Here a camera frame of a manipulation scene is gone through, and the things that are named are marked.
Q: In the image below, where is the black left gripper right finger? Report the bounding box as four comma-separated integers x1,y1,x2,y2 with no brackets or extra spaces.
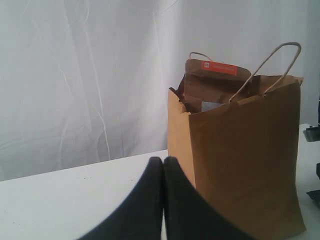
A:
163,156,250,240

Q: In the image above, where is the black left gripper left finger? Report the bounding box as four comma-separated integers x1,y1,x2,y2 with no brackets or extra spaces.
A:
80,156,164,240

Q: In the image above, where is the brown kraft pouch orange label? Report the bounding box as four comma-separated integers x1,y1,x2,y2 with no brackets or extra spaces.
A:
174,59,251,113

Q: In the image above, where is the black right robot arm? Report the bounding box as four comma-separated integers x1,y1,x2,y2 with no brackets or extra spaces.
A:
303,102,320,207

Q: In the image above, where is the brown paper bag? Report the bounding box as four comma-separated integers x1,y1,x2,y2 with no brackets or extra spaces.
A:
167,42,307,240

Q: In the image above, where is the white curtain backdrop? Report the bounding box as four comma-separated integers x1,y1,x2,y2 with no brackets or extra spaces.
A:
0,0,320,181

